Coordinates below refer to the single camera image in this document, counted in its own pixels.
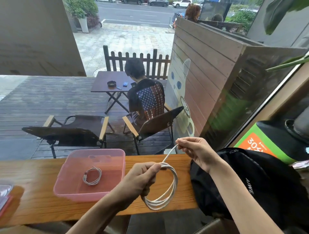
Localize long narrow green leaf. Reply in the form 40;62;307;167
265;54;309;72

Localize white suv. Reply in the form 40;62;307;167
172;0;193;8

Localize dark folding outdoor table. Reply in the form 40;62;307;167
90;71;136;114

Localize pink plastic container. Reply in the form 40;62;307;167
53;148;126;203

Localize green bush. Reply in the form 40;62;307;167
64;0;99;28

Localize white cable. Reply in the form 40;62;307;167
141;144;179;211
83;166;102;186

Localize crumpled pink wrapper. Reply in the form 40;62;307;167
291;160;309;170

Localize dark display board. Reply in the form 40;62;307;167
199;0;232;22

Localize clear container lid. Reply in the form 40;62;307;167
0;184;14;219

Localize person's left forearm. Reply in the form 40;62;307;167
66;190;128;234

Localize black backpack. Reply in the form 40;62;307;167
190;147;309;232

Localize white planter pot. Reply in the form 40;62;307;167
78;17;89;33

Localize person's right hand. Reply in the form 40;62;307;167
175;137;225;174

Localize green shrubs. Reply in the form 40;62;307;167
224;8;256;33

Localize large green leaf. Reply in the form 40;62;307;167
263;0;309;35

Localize brown stool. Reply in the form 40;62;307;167
193;218;239;234
0;214;131;234

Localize green and orange printed stand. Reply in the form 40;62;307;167
234;120;309;165

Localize dark folding chair wooden armrests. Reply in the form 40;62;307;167
122;103;184;156
22;115;115;159

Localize wooden partition with cat painting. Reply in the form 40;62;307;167
165;17;308;151

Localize person's right forearm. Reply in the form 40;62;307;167
209;160;285;234

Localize blue scooter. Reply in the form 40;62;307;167
172;11;185;29

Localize dark grey sedan car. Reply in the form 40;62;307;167
147;0;169;7

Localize person's left hand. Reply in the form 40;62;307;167
117;162;162;208

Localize dark wooden picket fence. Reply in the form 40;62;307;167
103;45;171;80

